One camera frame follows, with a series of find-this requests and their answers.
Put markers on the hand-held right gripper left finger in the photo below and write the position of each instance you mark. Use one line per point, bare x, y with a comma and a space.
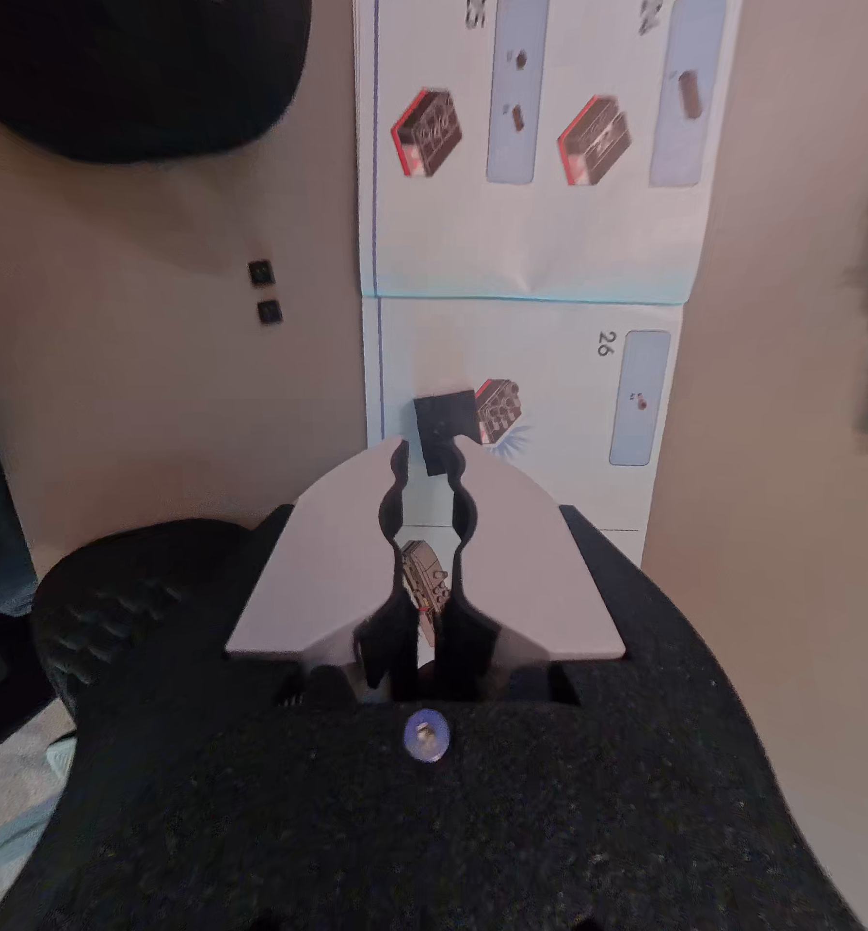
317, 574

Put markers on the open instruction booklet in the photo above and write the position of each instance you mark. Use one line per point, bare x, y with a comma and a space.
536, 247

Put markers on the black cushioned pad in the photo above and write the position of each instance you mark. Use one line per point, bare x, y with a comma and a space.
136, 80

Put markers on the black red brick assembly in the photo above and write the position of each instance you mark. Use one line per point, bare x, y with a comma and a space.
441, 422

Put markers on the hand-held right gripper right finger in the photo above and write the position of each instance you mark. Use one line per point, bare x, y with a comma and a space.
543, 574

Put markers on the tiny black square plate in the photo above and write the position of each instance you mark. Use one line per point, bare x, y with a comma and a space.
261, 273
269, 312

